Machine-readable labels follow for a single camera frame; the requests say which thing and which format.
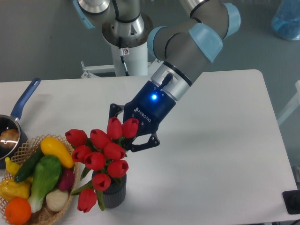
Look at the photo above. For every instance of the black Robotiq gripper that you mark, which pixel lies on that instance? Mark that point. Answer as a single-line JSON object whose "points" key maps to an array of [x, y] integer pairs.
{"points": [[149, 106]]}

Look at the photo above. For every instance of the red tulip bouquet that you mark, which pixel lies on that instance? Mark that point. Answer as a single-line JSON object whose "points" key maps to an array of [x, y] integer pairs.
{"points": [[101, 152]]}

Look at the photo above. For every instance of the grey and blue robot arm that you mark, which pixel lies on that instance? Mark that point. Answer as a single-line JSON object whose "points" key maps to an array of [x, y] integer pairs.
{"points": [[184, 51]]}

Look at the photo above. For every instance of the dark grey ribbed vase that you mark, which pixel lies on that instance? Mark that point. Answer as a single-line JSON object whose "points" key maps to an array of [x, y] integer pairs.
{"points": [[110, 191]]}

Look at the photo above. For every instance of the yellow squash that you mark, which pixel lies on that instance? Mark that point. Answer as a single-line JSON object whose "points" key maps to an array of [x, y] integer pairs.
{"points": [[53, 146]]}

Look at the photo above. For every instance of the purple red radish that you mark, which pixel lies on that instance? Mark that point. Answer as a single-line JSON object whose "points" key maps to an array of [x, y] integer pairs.
{"points": [[67, 180]]}

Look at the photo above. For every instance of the green bok choy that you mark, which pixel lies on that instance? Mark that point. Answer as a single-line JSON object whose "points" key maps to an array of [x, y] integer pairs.
{"points": [[45, 178]]}

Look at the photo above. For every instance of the woven wicker basket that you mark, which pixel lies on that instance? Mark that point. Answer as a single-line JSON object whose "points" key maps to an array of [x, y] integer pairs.
{"points": [[45, 216]]}

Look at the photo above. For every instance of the white garlic bulb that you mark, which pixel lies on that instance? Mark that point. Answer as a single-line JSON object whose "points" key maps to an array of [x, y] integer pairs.
{"points": [[56, 200]]}

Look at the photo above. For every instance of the green cucumber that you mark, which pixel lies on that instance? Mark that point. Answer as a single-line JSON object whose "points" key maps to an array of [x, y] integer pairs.
{"points": [[27, 169]]}

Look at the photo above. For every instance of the bread roll in pan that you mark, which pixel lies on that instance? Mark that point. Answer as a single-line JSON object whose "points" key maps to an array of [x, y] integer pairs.
{"points": [[9, 138]]}

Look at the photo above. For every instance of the small yellow pepper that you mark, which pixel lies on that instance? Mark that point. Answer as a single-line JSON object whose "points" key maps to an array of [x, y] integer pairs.
{"points": [[12, 167]]}

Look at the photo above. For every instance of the yellow gourd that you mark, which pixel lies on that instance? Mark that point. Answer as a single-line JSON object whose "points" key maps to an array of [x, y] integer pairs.
{"points": [[9, 189]]}

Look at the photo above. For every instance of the orange fruit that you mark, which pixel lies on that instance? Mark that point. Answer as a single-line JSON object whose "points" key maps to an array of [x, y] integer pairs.
{"points": [[18, 211]]}

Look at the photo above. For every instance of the black device at table edge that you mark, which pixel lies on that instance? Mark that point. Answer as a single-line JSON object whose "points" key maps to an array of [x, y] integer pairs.
{"points": [[292, 201]]}

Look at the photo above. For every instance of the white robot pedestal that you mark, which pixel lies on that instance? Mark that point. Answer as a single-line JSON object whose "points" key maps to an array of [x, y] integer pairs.
{"points": [[128, 43]]}

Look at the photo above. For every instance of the blue-handled saucepan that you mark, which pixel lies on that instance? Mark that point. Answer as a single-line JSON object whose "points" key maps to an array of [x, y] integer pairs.
{"points": [[12, 121]]}

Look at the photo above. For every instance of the white frame at right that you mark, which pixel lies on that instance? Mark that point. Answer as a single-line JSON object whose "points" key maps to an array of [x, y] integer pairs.
{"points": [[290, 107]]}

